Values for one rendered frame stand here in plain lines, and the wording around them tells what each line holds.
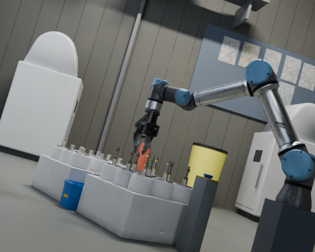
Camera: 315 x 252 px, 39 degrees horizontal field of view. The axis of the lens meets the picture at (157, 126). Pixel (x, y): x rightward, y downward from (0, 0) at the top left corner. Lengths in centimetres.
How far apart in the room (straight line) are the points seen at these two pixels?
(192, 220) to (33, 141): 271
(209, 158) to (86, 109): 147
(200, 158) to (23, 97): 186
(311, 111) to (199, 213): 327
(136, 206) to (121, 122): 335
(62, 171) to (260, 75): 107
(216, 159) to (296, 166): 292
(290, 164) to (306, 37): 416
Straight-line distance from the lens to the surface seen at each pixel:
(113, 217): 187
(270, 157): 472
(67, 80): 434
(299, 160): 185
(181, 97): 206
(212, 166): 472
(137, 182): 184
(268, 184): 473
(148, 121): 210
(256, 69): 195
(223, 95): 214
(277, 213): 195
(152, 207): 185
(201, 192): 184
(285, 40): 578
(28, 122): 435
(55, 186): 234
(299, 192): 198
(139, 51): 522
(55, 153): 251
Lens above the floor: 33
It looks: 4 degrees up
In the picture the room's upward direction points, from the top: 16 degrees clockwise
